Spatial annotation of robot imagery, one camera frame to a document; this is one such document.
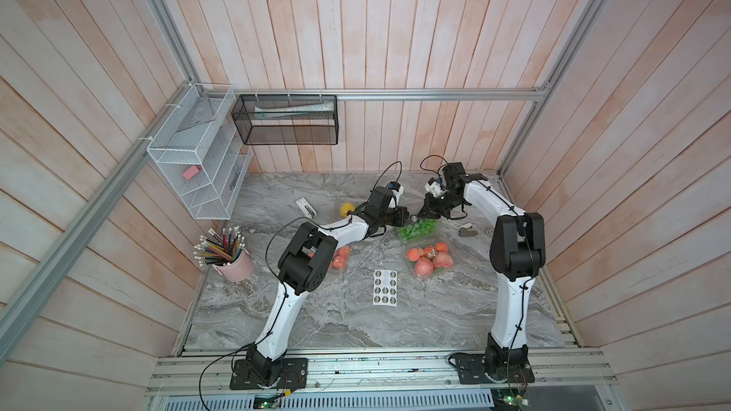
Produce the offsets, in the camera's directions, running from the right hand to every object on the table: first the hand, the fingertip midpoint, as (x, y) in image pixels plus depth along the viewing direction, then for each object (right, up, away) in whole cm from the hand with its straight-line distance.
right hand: (417, 213), depth 98 cm
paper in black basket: (-49, +33, -8) cm, 60 cm away
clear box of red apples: (+3, -15, -7) cm, 17 cm away
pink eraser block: (-70, +13, -16) cm, 73 cm away
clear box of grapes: (0, -6, -2) cm, 6 cm away
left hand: (-3, -1, 0) cm, 3 cm away
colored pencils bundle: (-64, -10, -13) cm, 66 cm away
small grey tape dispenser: (+18, -6, +2) cm, 19 cm away
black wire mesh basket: (-47, +35, +5) cm, 59 cm away
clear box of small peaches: (-27, -14, -8) cm, 31 cm away
